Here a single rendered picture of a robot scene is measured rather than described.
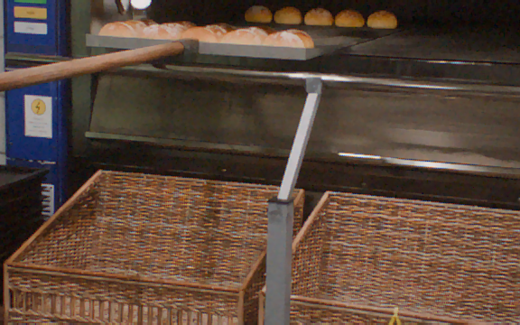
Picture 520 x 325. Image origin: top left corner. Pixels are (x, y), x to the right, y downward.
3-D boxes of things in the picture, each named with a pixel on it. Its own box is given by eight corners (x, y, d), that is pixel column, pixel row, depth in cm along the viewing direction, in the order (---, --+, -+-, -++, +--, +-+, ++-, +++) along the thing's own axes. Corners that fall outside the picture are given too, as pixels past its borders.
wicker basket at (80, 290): (97, 272, 297) (97, 167, 292) (305, 296, 281) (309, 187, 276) (-2, 330, 251) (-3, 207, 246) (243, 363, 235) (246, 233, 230)
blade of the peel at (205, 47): (305, 60, 256) (305, 47, 256) (85, 45, 273) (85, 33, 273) (344, 47, 290) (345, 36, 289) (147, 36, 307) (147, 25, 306)
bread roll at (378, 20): (363, 28, 365) (364, 10, 364) (369, 26, 371) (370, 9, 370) (393, 29, 361) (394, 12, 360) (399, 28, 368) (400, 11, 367)
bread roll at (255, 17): (241, 22, 378) (241, 4, 377) (248, 21, 384) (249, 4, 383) (268, 23, 374) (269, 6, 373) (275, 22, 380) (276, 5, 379)
